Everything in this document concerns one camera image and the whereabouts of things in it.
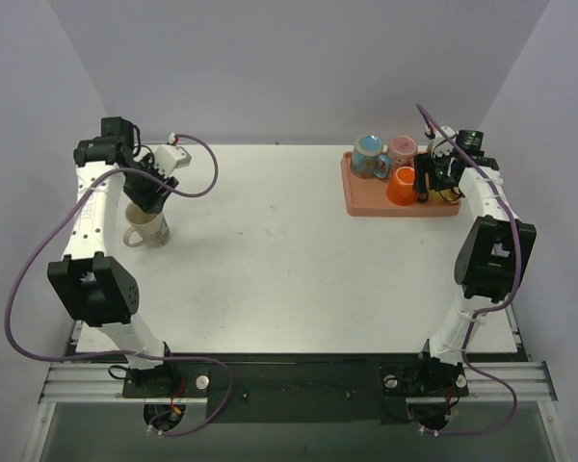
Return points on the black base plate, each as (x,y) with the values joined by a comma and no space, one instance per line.
(301,388)

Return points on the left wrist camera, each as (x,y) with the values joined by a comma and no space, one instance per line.
(168,158)

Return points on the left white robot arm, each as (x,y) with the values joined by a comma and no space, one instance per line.
(92,285)

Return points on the yellow mug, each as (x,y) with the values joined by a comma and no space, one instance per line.
(444,197)

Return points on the pink plastic tray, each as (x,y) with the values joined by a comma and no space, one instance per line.
(366,198)

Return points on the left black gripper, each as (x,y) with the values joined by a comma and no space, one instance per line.
(150,191)

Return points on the aluminium rail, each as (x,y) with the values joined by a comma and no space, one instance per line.
(91,383)

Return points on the blue-bottom cartoon mug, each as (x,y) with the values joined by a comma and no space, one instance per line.
(368,160)

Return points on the orange mug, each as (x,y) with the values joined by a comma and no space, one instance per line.
(400,189)

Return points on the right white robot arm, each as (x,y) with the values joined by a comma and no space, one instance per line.
(494,256)

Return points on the cream floral mug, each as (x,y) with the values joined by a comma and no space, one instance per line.
(147,229)

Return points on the pink cartoon mug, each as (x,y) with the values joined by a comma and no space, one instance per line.
(401,151)

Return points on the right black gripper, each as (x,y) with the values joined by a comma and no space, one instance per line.
(436,178)

